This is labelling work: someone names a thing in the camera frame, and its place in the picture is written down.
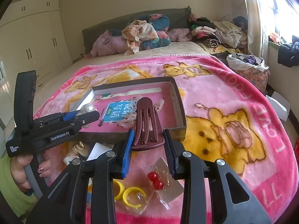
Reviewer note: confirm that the dark jacket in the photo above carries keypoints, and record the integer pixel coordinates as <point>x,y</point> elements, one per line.
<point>288,51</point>

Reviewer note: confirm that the small clear packet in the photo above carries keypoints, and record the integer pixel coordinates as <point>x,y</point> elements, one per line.
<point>160,105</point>

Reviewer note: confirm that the clear packet of patterned ties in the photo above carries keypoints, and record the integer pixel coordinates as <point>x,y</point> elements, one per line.
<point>127,121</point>

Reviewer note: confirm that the maroon hair claw clip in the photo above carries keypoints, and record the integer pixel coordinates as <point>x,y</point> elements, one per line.
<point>147,121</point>

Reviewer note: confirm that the pile of clothes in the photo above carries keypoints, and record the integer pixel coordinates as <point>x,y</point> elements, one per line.
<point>224,32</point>

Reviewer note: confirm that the cream wardrobe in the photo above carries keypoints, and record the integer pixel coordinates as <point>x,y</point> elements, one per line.
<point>35,39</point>

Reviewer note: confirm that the white plastic bag of clothes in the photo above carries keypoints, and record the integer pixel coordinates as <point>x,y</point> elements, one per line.
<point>236,63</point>

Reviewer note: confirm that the cream hair claw clip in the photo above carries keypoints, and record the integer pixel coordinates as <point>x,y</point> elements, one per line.
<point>76,152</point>

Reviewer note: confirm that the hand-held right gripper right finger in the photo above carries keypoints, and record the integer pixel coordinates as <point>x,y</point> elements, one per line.
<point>169,151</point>

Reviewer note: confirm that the teal floral quilt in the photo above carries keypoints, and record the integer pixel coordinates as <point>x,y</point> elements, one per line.
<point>161,22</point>

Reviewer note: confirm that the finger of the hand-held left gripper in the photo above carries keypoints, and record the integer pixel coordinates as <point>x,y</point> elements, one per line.
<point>70,115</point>
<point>90,117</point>

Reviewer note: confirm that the peach floral cloth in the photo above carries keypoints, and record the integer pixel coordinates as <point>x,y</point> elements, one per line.
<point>140,31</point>

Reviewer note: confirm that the red plastic bag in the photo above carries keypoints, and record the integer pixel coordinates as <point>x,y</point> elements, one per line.
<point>296,150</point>

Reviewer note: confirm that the cream curtain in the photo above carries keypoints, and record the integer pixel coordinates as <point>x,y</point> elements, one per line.
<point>253,16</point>

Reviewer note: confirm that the pink printed blanket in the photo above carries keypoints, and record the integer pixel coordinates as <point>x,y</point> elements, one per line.
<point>222,93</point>

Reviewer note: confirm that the person's left hand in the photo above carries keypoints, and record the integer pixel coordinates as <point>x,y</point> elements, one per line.
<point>18,170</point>

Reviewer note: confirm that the white paper box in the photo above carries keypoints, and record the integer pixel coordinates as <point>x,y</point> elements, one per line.
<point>278,105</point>

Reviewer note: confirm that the red bead earrings packet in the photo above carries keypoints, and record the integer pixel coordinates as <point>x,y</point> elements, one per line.
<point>155,177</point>

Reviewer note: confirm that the person's left forearm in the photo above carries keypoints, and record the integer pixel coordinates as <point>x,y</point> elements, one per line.
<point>9,196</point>

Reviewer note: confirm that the pink fuzzy garment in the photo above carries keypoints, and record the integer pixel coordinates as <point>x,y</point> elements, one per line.
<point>178,35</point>

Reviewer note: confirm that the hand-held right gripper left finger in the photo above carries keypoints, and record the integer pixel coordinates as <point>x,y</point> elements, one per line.
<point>127,151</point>

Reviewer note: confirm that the pearl earrings packet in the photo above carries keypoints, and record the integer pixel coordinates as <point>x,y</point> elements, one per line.
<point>88,109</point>

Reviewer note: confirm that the lilac quilt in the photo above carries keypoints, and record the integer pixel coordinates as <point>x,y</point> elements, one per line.
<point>105,44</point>

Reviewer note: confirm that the brown cardboard box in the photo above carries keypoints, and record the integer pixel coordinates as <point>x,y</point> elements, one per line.
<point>178,105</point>

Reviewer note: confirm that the floral fabric bag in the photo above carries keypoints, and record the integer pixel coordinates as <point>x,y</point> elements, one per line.
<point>252,79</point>

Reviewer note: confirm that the colourful cloth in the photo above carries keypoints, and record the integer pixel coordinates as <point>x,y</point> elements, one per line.
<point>278,38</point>

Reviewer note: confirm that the beige bed sheet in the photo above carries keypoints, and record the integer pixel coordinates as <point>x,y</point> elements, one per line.
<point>105,59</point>

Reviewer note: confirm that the window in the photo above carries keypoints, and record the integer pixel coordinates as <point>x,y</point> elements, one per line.
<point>282,7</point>

